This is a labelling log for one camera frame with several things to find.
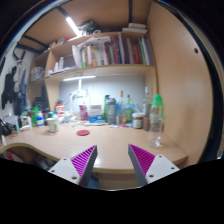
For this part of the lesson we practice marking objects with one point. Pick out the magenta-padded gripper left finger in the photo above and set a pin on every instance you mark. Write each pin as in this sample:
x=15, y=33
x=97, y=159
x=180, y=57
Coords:
x=68, y=168

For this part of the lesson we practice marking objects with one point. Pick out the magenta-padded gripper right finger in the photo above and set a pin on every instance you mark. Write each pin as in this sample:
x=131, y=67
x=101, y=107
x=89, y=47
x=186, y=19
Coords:
x=158, y=166

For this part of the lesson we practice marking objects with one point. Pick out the clear bottle with green cap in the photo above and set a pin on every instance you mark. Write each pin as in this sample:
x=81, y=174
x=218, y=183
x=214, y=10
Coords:
x=156, y=123

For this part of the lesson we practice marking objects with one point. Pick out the flat round red coaster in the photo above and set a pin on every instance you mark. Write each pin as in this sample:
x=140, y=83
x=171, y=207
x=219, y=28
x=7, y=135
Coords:
x=83, y=132

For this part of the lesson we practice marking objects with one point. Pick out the brown cup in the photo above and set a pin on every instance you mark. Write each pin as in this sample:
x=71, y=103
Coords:
x=146, y=124

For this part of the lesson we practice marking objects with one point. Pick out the brown jar with white lid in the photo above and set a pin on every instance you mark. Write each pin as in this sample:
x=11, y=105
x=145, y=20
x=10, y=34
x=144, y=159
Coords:
x=137, y=120

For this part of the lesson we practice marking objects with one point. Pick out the light blue hairbrush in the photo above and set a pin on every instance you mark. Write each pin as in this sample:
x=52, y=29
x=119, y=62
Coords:
x=95, y=123

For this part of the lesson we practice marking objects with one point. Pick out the pink package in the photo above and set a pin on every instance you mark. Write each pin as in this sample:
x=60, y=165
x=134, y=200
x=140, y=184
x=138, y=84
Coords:
x=84, y=113

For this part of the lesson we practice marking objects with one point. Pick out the red and white canister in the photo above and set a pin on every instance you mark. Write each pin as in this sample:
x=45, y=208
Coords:
x=59, y=110

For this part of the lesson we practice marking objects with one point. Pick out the white and blue box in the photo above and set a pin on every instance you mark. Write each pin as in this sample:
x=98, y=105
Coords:
x=96, y=115

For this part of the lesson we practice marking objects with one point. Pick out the green carton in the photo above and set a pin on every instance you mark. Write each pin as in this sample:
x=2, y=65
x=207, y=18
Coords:
x=34, y=116

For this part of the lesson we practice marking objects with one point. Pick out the slim bottle with green cap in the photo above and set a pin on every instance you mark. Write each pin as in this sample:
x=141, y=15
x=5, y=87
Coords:
x=128, y=110

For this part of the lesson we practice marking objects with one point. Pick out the tall clear glass bottle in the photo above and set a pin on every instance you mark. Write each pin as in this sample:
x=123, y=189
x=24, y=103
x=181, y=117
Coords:
x=147, y=101

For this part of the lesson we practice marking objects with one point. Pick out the clear bottle with yellow cap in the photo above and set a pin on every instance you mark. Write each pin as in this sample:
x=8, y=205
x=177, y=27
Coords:
x=121, y=111

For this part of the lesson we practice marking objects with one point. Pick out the grey shaker bottle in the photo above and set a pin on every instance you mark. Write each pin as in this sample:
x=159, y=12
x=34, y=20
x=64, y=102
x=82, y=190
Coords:
x=110, y=111

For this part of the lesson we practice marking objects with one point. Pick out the black bag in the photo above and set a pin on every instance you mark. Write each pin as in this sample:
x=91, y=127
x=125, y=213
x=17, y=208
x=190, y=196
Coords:
x=41, y=101

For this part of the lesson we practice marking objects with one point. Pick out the green glass bottle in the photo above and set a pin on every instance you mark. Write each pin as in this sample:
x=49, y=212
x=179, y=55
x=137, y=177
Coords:
x=105, y=100

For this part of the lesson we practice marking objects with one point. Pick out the white LED desk lamp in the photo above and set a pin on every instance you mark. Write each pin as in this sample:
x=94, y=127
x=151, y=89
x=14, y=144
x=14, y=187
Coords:
x=79, y=78

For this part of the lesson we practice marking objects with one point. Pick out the hanging dark clothes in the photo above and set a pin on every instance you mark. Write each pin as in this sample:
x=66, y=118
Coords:
x=15, y=86

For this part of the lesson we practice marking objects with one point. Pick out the wooden shelf unit with books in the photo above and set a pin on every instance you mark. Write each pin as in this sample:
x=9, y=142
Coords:
x=100, y=70

